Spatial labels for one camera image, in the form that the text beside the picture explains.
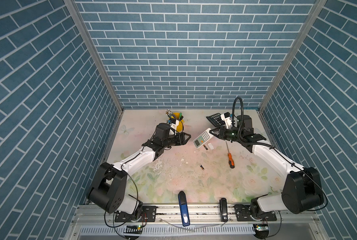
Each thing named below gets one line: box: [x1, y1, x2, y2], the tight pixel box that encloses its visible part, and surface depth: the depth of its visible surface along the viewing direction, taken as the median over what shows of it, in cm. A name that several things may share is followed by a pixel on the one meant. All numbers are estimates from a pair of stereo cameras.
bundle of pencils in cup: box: [165, 109, 176, 120], surface depth 98 cm
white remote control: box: [192, 127, 214, 149], surface depth 84 cm
